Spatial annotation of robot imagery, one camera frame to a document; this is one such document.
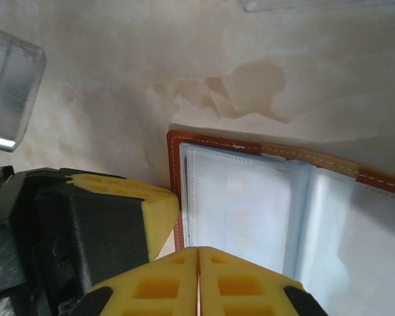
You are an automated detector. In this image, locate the brown leather card holder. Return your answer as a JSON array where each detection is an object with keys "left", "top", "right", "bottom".
[{"left": 166, "top": 124, "right": 395, "bottom": 316}]

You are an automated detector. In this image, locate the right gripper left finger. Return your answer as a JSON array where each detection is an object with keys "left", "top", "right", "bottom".
[{"left": 72, "top": 246, "right": 199, "bottom": 316}]

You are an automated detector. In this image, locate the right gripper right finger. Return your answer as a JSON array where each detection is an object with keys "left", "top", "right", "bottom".
[{"left": 199, "top": 246, "right": 325, "bottom": 316}]

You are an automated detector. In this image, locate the clear acrylic card stand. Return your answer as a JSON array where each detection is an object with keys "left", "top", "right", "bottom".
[{"left": 236, "top": 0, "right": 395, "bottom": 14}]

